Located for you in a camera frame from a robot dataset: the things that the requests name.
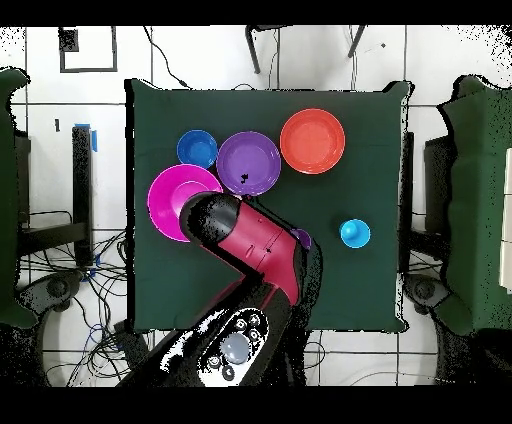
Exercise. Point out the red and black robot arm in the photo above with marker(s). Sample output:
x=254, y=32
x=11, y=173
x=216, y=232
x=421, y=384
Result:
x=248, y=240

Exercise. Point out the wide purple bowl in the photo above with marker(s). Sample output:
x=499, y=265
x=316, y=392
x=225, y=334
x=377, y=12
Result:
x=248, y=160

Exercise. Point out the purple plastic cup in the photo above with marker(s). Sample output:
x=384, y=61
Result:
x=305, y=238

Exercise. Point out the dark blue small bowl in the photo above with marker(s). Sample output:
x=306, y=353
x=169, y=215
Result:
x=197, y=148

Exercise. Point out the wide orange bowl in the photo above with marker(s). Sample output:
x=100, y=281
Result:
x=312, y=141

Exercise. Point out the large pink bowl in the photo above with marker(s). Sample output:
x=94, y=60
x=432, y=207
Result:
x=164, y=200

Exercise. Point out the light blue plastic cup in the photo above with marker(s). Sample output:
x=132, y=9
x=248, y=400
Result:
x=354, y=233

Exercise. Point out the dark green tablecloth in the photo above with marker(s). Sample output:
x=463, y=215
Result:
x=180, y=288

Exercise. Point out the black round machine base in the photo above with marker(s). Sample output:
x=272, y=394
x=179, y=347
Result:
x=426, y=290
x=56, y=288

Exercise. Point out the green-clothed side table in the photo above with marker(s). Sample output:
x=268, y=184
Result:
x=10, y=200
x=476, y=200

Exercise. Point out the black camera stand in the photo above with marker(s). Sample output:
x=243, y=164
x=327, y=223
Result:
x=252, y=52

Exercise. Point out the black bench frame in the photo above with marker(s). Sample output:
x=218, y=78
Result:
x=438, y=180
x=82, y=192

